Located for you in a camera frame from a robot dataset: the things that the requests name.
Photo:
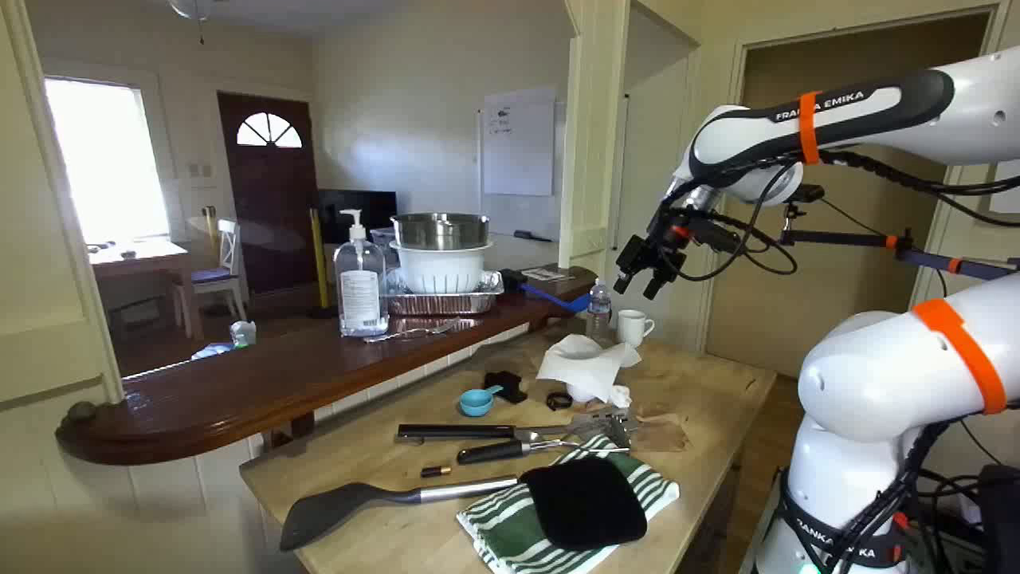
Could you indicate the small black object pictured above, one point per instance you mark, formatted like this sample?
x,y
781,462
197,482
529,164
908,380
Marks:
x,y
509,385

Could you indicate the dark wood bar counter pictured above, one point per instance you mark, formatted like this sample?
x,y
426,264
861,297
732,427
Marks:
x,y
202,407

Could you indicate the black spatula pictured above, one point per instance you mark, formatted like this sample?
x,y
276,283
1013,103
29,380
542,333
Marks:
x,y
317,515

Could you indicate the white paper towel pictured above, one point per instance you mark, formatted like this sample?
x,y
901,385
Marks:
x,y
590,371

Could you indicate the white wall board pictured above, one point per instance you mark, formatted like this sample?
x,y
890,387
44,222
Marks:
x,y
518,143

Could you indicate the black handled tongs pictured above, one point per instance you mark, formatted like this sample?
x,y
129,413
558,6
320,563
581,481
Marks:
x,y
509,443

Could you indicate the hand sanitizer pump bottle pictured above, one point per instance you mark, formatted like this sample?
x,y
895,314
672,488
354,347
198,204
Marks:
x,y
357,270

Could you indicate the green striped dish towel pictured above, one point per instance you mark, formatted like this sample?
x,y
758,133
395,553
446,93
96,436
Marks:
x,y
509,538

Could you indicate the dark red door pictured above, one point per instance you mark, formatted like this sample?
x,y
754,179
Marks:
x,y
272,173

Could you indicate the white mug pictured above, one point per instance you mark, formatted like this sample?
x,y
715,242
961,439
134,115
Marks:
x,y
632,328

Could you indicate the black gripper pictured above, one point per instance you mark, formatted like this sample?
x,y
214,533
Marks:
x,y
661,250

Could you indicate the black cloth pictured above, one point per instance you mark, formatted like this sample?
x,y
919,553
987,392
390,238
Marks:
x,y
584,504

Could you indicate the silver metal pot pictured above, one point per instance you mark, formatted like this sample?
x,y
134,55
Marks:
x,y
442,231

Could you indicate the wooden chair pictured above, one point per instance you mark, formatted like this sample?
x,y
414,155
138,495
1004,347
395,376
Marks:
x,y
222,278

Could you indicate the blue measuring cup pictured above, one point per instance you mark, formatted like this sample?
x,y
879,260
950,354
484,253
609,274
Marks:
x,y
475,404

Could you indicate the clear water bottle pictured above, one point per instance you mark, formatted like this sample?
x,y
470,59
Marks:
x,y
601,314

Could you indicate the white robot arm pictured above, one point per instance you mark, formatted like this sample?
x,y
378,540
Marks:
x,y
881,387

